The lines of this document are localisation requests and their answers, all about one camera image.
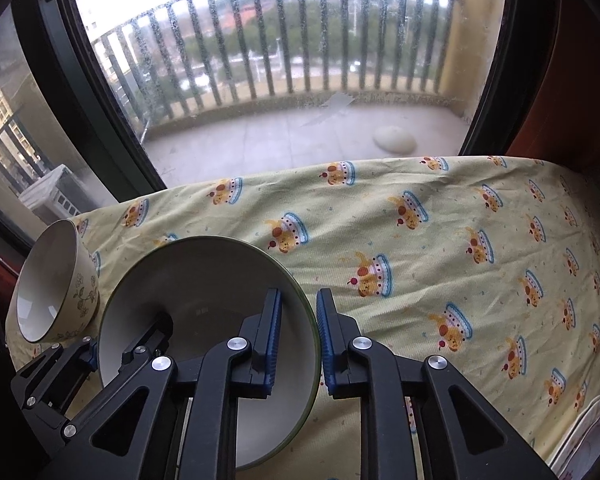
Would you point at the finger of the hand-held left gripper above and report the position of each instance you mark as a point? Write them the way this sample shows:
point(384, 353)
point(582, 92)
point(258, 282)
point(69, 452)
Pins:
point(150, 340)
point(87, 357)

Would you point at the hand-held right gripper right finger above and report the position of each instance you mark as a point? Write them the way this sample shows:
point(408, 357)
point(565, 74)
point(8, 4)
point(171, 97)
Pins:
point(325, 340)

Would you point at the white plate with yellow flowers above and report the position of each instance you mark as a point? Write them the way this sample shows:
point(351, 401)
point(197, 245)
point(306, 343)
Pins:
point(575, 440)

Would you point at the green rim bowl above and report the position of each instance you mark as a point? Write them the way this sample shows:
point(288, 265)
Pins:
point(195, 280)

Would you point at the dark window frame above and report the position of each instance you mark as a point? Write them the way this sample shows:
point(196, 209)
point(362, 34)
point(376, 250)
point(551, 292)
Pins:
point(115, 130)

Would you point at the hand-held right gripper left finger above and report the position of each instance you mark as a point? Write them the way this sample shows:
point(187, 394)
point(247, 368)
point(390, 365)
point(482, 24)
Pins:
point(272, 340)

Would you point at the outdoor air conditioner unit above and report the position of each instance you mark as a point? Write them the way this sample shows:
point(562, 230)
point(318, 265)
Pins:
point(55, 190)

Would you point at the reddish brown chair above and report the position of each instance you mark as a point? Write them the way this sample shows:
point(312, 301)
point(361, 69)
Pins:
point(570, 85)

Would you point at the yellow printed tablecloth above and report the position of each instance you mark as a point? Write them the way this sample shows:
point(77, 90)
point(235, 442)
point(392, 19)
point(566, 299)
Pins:
point(405, 270)

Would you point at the white lump on balcony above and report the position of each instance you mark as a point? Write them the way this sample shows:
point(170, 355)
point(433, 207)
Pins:
point(395, 137)

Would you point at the cream floral bowl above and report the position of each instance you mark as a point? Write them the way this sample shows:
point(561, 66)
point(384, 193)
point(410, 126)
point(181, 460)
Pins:
point(45, 280)

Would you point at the balcony railing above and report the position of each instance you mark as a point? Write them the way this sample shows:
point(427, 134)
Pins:
point(305, 97)

